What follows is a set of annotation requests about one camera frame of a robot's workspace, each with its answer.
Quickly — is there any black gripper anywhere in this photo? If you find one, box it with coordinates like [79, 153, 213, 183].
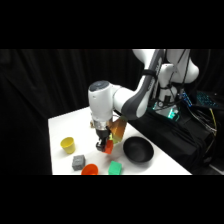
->
[94, 119, 111, 153]

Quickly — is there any light green cube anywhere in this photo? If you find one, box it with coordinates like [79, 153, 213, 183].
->
[109, 133, 122, 145]

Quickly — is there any teal green cube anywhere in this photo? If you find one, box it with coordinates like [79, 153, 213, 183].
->
[107, 160, 123, 176]

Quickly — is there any grey cube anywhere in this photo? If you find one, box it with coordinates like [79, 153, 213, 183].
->
[71, 154, 87, 172]

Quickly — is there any orange cup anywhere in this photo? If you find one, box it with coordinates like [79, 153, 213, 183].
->
[80, 162, 100, 176]

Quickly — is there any yellow cup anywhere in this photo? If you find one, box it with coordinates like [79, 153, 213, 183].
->
[59, 136, 77, 155]

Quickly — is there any black bowl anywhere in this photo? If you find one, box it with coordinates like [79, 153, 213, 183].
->
[122, 135, 155, 165]

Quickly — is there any black cloth covered stand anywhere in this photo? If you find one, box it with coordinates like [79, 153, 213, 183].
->
[126, 99, 216, 175]

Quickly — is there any green status light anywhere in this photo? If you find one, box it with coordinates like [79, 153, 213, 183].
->
[167, 108, 180, 122]

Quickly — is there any black curtain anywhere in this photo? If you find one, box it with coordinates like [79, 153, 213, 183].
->
[0, 49, 224, 176]

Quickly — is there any blue lit keyboard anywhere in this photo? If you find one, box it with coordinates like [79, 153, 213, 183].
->
[195, 90, 220, 108]

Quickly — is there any amber wrist camera mount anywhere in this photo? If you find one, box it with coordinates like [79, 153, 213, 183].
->
[109, 116, 129, 141]

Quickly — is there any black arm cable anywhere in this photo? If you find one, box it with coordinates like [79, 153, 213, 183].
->
[143, 49, 194, 101]

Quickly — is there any yellow cable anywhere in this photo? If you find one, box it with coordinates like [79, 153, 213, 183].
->
[208, 107, 219, 137]

